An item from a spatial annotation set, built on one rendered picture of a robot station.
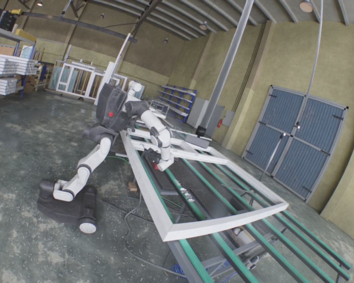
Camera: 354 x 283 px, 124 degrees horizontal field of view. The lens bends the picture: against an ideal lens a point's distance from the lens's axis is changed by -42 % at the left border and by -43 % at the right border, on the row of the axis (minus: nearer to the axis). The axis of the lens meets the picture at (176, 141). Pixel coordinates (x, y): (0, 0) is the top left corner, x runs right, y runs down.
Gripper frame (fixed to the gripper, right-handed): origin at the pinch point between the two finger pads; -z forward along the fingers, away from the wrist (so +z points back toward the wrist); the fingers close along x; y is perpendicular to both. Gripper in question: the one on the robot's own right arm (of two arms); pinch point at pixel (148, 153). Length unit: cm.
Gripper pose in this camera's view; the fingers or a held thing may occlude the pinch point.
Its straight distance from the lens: 140.3
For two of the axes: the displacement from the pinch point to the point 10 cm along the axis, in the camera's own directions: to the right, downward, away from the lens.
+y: -7.1, 3.7, -6.0
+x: -0.8, -8.9, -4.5
